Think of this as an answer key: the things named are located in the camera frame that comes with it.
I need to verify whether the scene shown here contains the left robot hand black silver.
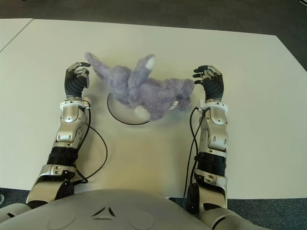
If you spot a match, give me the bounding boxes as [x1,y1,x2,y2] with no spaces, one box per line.
[64,61,91,99]

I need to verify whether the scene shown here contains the right robot hand black silver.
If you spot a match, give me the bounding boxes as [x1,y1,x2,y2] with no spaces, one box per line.
[192,64,225,101]

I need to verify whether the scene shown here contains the purple plush bunny doll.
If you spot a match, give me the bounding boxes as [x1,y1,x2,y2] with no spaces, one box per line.
[84,51,195,121]

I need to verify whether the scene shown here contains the white plate with black rim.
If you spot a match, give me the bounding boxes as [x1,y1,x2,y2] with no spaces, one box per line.
[107,92,154,125]

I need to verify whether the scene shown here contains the grey robot torso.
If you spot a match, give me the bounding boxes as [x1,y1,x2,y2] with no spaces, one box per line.
[0,188,214,230]

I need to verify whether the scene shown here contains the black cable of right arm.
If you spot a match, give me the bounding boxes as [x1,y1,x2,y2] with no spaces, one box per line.
[181,106,207,209]

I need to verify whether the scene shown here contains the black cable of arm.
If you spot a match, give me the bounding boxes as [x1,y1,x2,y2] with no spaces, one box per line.
[181,106,207,209]
[74,107,108,184]

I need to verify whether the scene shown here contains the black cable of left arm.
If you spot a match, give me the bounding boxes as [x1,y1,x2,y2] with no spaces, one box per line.
[74,107,108,184]

